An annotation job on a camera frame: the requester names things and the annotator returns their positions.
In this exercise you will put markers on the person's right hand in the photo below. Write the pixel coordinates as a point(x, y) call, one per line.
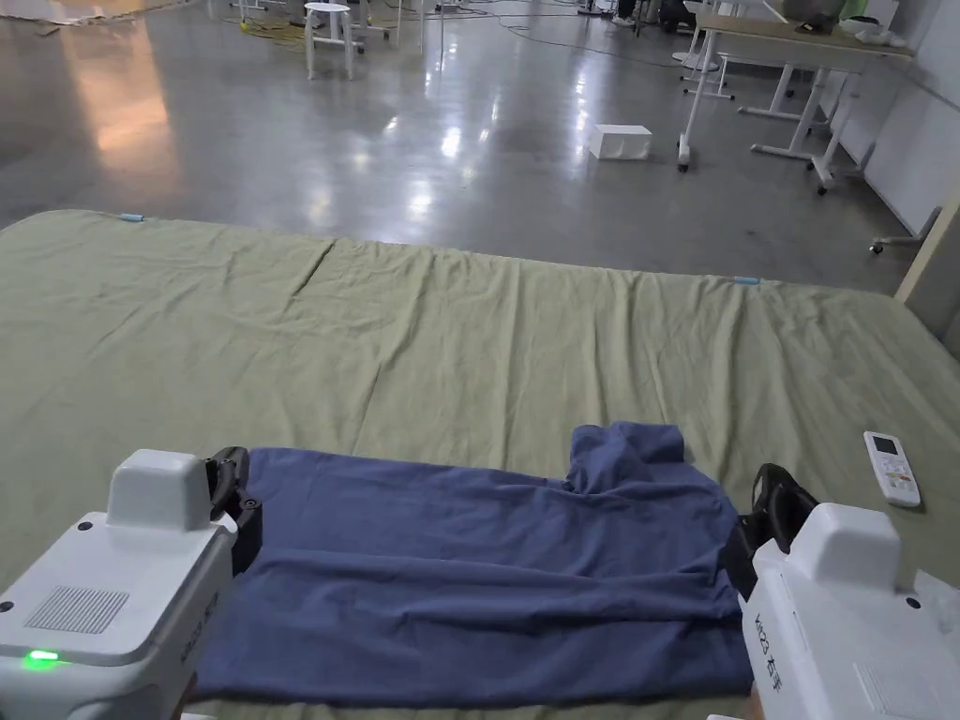
point(751, 706)

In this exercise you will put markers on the white box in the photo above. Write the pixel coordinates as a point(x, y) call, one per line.
point(619, 142)

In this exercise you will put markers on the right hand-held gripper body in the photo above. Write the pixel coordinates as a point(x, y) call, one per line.
point(840, 622)

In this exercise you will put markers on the white remote control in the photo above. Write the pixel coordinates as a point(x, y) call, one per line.
point(891, 469)

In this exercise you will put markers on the beige bed end board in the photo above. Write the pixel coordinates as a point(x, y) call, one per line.
point(930, 277)

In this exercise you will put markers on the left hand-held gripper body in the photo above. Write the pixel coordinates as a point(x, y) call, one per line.
point(112, 592)

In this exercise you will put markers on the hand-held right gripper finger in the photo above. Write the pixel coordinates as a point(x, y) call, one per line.
point(795, 510)
point(766, 499)

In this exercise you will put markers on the dark blue shirt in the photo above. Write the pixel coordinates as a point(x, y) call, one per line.
point(480, 570)

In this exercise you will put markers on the bed with pale green sheet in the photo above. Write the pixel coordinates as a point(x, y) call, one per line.
point(420, 345)

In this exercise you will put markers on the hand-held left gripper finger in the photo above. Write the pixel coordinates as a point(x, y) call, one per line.
point(229, 472)

